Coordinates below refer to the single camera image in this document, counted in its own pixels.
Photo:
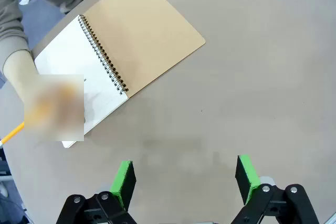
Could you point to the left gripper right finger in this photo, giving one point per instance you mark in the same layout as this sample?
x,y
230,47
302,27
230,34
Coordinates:
x,y
248,179

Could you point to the person's right hand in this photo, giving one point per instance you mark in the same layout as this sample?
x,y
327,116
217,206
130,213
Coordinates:
x,y
52,106

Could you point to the yellow pencil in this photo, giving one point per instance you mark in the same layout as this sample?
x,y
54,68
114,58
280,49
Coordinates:
x,y
13,132

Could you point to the person in beige sweater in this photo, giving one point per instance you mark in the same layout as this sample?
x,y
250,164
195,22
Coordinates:
x,y
10,24

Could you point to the person's right forearm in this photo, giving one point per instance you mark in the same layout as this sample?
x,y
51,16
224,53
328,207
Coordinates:
x,y
18,74

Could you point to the spiral notebook with kraft cover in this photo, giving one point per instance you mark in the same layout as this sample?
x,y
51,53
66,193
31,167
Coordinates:
x,y
141,30

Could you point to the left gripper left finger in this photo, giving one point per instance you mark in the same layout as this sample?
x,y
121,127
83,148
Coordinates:
x,y
123,182

